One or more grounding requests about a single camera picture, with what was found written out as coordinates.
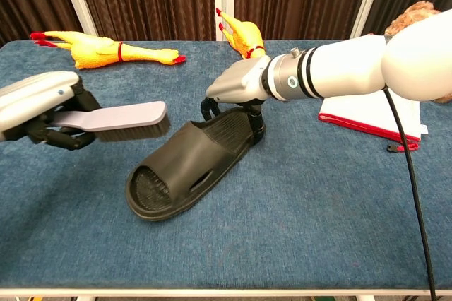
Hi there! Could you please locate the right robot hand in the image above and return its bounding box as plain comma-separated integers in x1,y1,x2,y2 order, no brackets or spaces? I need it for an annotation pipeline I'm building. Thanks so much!
200,54,273,144

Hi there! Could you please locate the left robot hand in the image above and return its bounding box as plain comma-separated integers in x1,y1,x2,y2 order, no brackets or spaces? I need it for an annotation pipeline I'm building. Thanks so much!
0,70,104,152

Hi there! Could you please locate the black slipper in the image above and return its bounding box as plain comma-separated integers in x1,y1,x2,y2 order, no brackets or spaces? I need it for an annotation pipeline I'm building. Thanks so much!
124,107,267,223

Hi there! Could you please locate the grey brush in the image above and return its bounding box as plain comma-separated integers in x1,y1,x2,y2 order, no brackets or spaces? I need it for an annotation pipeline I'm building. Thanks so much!
48,100,172,143

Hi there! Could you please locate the yellow rubber chicken toy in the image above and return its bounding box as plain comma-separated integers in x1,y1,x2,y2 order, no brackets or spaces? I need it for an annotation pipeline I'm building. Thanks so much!
29,30,188,70
215,7,266,61

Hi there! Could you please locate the white pouch red zipper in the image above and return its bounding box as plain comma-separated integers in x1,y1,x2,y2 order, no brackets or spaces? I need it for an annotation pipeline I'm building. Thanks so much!
317,93,427,154

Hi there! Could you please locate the blue table mat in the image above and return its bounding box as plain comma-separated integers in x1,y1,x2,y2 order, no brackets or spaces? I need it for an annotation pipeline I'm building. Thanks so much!
0,39,452,290

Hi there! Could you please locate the brown teddy bear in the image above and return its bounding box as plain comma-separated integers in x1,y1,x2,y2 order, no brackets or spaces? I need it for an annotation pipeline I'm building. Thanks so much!
383,0,452,105

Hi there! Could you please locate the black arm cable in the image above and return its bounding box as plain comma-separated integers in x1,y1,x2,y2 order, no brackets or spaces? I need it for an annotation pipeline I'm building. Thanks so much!
382,86,439,301

